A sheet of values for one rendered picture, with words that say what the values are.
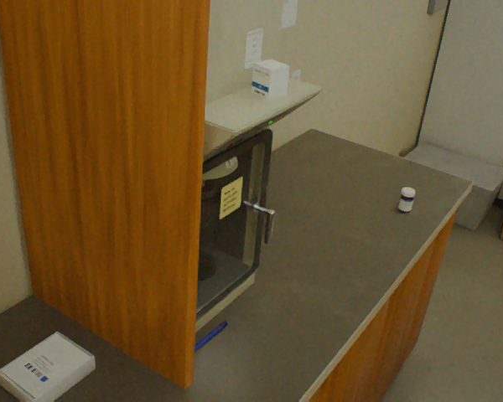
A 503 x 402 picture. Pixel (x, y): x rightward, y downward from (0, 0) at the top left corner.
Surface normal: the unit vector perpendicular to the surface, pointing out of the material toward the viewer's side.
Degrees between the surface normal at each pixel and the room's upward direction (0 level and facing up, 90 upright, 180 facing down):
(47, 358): 0
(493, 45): 90
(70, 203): 90
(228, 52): 90
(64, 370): 0
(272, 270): 0
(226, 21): 90
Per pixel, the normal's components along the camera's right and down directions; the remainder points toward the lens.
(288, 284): 0.07, -0.86
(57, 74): -0.56, 0.38
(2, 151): 0.82, 0.34
